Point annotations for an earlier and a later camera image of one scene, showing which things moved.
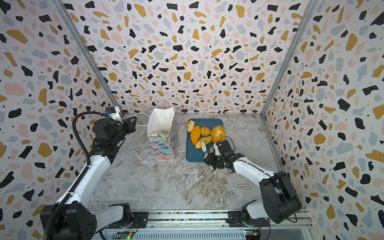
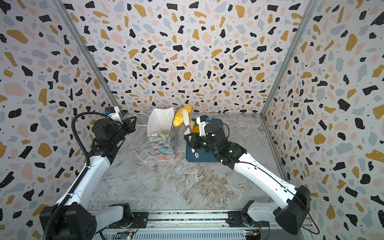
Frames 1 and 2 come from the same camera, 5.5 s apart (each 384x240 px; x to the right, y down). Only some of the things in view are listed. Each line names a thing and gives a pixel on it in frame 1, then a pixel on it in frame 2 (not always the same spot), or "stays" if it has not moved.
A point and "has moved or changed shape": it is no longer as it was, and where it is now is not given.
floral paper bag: [161, 133] stays
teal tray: [194, 154] stays
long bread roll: [207, 140] has moved or changed shape
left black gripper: [130, 126] stays
